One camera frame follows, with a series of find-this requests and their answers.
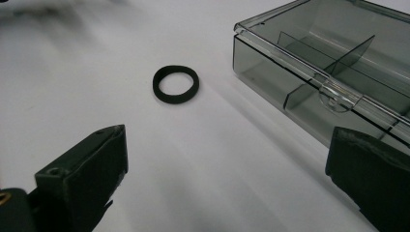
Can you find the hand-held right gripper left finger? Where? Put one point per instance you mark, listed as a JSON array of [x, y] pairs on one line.
[[80, 180]]

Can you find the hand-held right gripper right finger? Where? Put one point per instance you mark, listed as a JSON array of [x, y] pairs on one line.
[[374, 174]]

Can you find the transparent grey compartment box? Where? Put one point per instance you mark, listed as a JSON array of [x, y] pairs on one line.
[[257, 64]]

